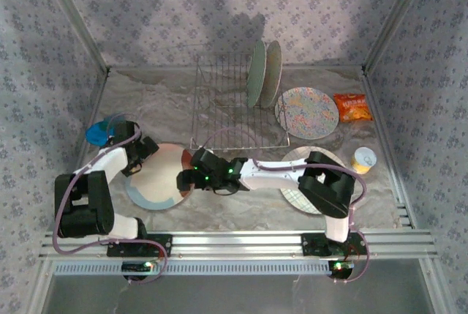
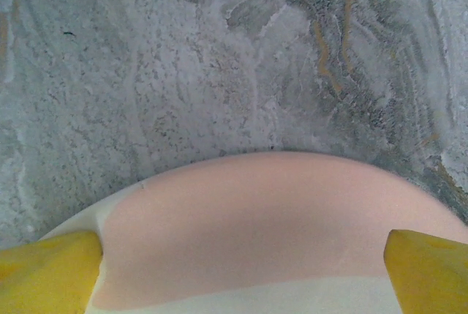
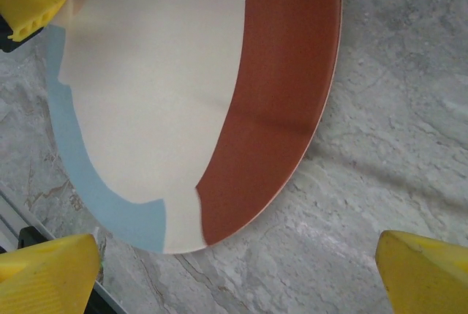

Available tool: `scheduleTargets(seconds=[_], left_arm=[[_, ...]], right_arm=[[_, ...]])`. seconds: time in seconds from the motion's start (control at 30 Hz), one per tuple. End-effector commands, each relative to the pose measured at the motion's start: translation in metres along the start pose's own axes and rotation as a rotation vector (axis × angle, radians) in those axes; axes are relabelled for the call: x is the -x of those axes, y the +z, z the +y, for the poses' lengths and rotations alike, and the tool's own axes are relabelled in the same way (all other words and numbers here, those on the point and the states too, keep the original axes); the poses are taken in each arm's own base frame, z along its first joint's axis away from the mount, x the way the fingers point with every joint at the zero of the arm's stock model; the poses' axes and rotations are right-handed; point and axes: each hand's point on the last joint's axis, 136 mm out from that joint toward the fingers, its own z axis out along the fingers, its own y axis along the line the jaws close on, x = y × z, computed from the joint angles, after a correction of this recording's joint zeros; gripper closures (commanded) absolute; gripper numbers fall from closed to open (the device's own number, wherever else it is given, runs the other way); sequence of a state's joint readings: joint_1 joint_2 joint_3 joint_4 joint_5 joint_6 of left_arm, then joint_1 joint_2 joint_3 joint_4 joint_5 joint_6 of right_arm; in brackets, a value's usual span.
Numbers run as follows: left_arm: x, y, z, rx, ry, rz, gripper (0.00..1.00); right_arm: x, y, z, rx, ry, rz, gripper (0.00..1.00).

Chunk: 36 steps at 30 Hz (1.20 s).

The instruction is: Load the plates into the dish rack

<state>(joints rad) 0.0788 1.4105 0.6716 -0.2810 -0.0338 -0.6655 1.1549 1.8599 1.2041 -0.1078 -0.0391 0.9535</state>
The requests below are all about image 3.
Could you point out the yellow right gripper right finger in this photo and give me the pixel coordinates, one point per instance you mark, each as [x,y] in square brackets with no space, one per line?
[428,281]

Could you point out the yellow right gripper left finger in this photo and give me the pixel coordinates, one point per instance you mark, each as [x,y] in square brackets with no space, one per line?
[44,281]

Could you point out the cream terracotta blue plate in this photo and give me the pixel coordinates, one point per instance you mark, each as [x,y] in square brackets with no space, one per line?
[164,90]

